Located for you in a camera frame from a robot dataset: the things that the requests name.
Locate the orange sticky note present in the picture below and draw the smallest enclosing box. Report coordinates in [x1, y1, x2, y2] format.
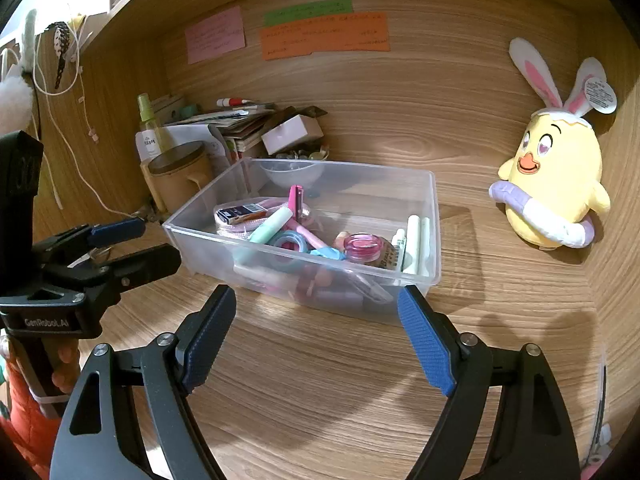
[259, 11, 391, 61]

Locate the clear plastic bowl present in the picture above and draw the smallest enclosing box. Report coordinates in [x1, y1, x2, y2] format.
[260, 160, 325, 189]

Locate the white and pink box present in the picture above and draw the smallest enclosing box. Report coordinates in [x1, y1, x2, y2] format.
[261, 114, 325, 156]

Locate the white hang tag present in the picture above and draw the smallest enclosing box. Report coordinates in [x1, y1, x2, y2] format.
[582, 74, 619, 114]

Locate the person's left hand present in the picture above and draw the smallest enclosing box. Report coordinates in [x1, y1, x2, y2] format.
[47, 332, 83, 398]

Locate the clear plastic storage box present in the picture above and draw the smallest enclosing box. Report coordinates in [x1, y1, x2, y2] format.
[162, 157, 442, 322]

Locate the wooden canister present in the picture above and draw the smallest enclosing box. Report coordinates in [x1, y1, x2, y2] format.
[140, 141, 216, 216]

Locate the person's left forearm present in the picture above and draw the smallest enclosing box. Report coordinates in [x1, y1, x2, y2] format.
[0, 360, 66, 478]

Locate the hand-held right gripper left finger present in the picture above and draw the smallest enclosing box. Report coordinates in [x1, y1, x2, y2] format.
[50, 284, 237, 480]

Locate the spotted hair clip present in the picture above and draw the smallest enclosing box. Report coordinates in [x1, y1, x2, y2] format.
[50, 21, 72, 92]

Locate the yellow chick plush toy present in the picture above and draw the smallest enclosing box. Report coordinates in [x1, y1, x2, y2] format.
[489, 37, 621, 252]

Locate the green sticky note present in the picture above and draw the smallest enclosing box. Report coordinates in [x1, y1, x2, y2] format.
[263, 0, 354, 27]

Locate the pale green tube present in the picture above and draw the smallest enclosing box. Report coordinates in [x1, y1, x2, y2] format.
[402, 215, 432, 276]

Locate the green spray bottle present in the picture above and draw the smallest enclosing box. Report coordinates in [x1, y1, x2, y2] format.
[136, 92, 163, 153]

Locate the pink razor with teal head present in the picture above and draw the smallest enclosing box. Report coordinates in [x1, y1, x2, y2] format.
[299, 225, 347, 261]

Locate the pink round compact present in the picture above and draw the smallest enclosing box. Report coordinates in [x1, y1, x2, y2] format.
[343, 232, 383, 263]

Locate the stack of books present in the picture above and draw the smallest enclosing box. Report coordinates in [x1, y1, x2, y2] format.
[162, 102, 281, 153]

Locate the white ointment tube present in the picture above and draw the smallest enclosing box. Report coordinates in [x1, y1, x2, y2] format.
[391, 228, 407, 271]

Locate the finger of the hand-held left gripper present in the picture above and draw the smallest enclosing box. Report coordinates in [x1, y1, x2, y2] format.
[107, 244, 182, 291]
[89, 219, 147, 250]

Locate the white labelled container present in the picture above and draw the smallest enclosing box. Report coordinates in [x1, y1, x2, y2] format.
[135, 130, 166, 162]

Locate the white cable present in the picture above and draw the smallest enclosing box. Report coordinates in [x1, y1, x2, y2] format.
[30, 10, 142, 220]

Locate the mint green tube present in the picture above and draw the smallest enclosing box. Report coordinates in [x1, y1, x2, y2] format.
[247, 207, 294, 245]

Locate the white fluffy toy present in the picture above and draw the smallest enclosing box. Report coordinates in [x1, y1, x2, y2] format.
[0, 75, 37, 133]

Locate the white sheet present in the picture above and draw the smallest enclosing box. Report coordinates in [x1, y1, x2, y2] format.
[162, 125, 223, 171]

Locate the blue tape roll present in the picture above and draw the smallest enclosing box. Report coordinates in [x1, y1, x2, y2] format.
[270, 230, 312, 257]

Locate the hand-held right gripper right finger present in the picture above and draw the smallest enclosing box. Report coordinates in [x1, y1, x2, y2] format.
[397, 284, 581, 480]

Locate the pink sticky note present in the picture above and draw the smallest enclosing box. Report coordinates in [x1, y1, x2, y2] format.
[185, 6, 247, 65]

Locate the small dark blue box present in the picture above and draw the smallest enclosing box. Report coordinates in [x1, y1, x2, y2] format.
[220, 203, 267, 224]

